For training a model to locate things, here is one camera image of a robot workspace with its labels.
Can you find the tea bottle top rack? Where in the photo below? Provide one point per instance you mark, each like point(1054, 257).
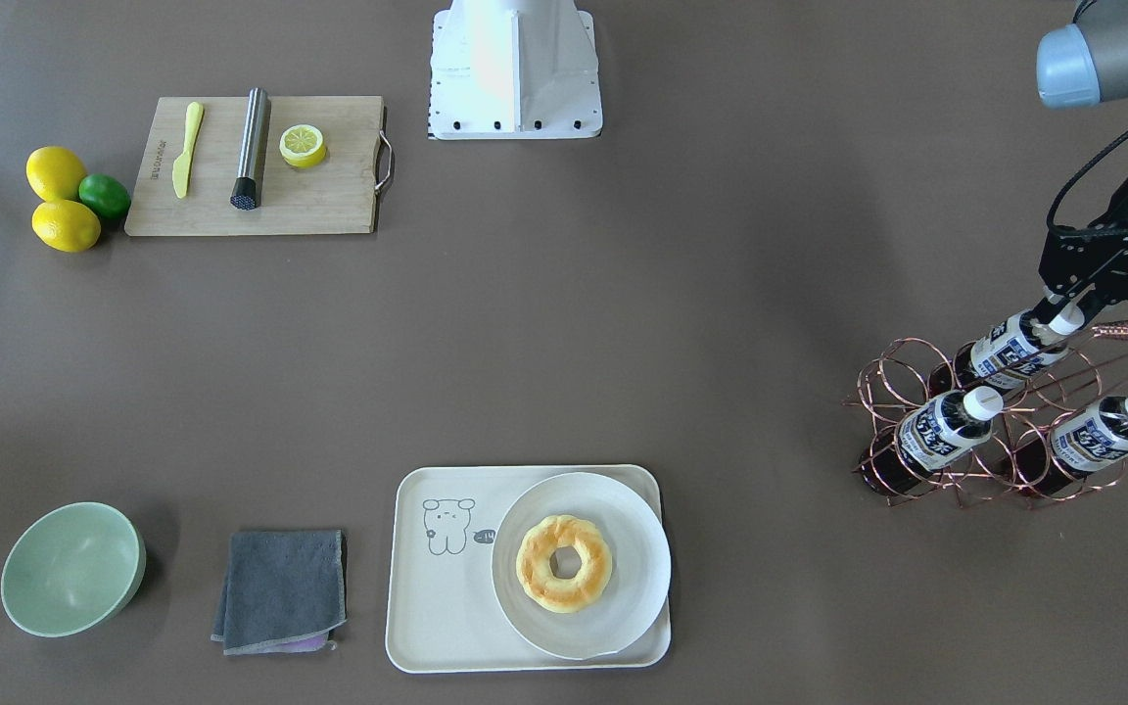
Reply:
point(1005, 352)

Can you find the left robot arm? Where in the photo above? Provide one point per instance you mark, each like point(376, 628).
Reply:
point(1083, 64)

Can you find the tea bottle lower outer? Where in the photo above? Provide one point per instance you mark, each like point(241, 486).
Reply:
point(1074, 449)

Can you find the tea bottle lower middle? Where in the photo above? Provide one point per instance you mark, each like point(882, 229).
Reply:
point(930, 439)

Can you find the cream serving tray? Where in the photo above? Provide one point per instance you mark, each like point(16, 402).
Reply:
point(442, 611)

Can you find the white plate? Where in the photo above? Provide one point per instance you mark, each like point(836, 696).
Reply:
point(637, 590)

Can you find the glazed donut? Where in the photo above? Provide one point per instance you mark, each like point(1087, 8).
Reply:
point(533, 564)

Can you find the bamboo cutting board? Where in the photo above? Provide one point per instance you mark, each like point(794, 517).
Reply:
point(340, 196)

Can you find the half lemon slice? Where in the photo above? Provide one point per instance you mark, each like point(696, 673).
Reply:
point(302, 146)

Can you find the steel muddler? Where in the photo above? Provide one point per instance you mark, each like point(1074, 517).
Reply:
point(245, 191)

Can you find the grey folded cloth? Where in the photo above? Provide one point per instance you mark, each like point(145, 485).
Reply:
point(282, 592)

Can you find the yellow plastic knife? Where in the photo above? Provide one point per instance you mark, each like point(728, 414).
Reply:
point(181, 167)

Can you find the green lime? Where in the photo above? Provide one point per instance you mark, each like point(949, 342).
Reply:
point(104, 195)

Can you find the yellow lemon near board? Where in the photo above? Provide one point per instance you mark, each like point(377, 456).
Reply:
point(67, 226)

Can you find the yellow lemon far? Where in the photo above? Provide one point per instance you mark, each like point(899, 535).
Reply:
point(54, 173)

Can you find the green bowl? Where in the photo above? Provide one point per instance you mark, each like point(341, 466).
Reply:
point(72, 569)

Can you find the copper wire bottle rack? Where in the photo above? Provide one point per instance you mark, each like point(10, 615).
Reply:
point(1049, 425)

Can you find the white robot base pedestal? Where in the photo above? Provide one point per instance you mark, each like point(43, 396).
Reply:
point(514, 70)

